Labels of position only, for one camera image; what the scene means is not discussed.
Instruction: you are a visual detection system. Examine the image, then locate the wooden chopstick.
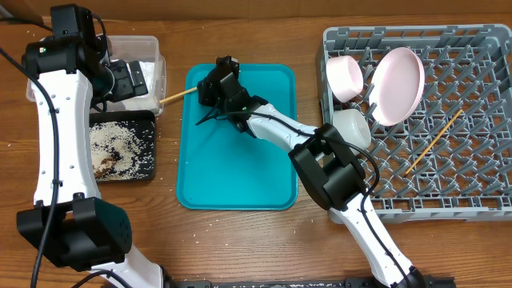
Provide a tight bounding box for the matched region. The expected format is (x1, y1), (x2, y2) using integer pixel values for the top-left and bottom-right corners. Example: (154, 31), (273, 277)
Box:
(160, 87), (197, 104)
(403, 108), (463, 177)

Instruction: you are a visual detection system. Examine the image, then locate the pink bowl with rice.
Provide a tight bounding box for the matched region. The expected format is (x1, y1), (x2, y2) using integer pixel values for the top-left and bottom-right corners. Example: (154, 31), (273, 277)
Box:
(326, 56), (364, 102)

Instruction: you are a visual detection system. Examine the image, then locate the small grey bowl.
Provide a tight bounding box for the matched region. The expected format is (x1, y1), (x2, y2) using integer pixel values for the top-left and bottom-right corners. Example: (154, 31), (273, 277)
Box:
(332, 109), (371, 150)

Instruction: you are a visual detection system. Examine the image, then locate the large white plate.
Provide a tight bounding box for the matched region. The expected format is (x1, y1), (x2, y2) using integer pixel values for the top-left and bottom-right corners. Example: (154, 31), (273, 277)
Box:
(368, 47), (425, 126)

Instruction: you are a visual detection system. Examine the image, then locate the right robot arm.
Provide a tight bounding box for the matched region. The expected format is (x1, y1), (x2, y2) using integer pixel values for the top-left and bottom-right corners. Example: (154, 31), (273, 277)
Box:
(197, 65), (426, 287)

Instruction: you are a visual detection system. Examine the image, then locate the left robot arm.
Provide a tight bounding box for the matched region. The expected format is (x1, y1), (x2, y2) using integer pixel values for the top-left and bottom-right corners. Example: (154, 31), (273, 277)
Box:
(16, 4), (174, 287)

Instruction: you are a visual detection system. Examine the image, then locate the clear plastic waste bin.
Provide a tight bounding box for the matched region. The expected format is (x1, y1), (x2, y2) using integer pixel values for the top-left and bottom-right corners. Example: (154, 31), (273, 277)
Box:
(26, 35), (167, 118)

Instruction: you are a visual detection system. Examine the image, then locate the black waste tray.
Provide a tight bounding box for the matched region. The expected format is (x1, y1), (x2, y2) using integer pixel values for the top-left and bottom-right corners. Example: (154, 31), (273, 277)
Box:
(88, 110), (157, 183)

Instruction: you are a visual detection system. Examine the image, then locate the grey dishwasher rack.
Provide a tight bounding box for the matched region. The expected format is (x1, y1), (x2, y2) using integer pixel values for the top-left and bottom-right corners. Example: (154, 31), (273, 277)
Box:
(317, 24), (511, 223)

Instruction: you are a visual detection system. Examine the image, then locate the spilled rice pile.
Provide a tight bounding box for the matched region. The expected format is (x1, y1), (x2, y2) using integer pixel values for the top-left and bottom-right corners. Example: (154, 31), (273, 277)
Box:
(90, 121), (155, 180)

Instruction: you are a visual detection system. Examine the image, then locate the teal plastic tray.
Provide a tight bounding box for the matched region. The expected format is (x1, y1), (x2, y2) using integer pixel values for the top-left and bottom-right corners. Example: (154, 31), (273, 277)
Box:
(176, 64), (298, 210)

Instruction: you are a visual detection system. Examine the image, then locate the brown food scrap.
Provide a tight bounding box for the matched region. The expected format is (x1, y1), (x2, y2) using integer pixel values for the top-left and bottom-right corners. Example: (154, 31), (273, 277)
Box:
(93, 157), (117, 179)

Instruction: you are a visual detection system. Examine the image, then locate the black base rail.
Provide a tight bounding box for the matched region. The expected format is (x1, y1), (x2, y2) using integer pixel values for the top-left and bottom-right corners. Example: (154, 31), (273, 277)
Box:
(171, 275), (457, 288)

